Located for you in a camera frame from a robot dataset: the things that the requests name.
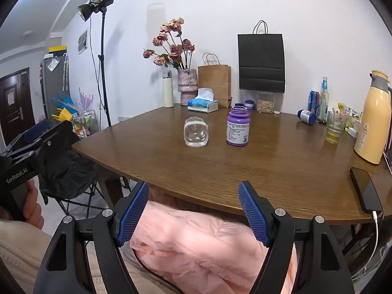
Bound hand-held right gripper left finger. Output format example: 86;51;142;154
34;181;149;294

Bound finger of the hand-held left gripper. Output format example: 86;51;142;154
5;119;51;155
31;120;81;173

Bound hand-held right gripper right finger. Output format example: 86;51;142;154
238;181;359;294

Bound clear glass cup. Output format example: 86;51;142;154
183;117;210;149

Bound person's left forearm beige sleeve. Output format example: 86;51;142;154
0;211;101;294

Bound person's left hand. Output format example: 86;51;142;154
12;178;45;230

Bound black folding chair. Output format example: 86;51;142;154
37;130;106;218

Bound dark brown door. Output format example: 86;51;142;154
0;67;35;147

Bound blue clothes hangers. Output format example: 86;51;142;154
51;92;76;114

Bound purple plastic rack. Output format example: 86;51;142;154
78;87;95;111

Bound grey refrigerator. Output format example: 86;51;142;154
40;53;70;120

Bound pink quilted garment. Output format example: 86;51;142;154
130;190;298;294

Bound black light stand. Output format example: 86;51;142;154
97;8;112;127

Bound purple pill bottle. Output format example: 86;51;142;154
226;105;252;147

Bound blue pill bottle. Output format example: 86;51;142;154
297;109;317;125

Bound clear jar of grains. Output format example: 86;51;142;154
256;91;275;114

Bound black smartphone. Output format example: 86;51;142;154
349;167;383;213

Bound drinking glass with yellow liquid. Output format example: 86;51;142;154
325;110;348;145

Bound white thermos bottle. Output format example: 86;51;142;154
162;70;174;108

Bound blue tissue box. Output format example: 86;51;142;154
187;88;219;113

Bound blue drink can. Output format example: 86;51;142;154
307;90;320;114

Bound clear glass bottle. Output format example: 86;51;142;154
318;77;330;124

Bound pink ceramic vase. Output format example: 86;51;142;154
177;69;198;106

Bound brown paper bag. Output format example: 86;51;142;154
197;53;232;108

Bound black studio light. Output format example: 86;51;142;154
76;0;116;23

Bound dried pink flowers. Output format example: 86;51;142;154
143;17;196;70

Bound yellow thermos jug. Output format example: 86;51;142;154
354;70;392;165

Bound black paper bag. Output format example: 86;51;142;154
238;20;286;93

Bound wire storage cart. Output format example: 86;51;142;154
71;110;101;138

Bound wall poster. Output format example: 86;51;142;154
77;30;89;55

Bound white charging cable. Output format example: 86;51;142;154
351;210;384;281

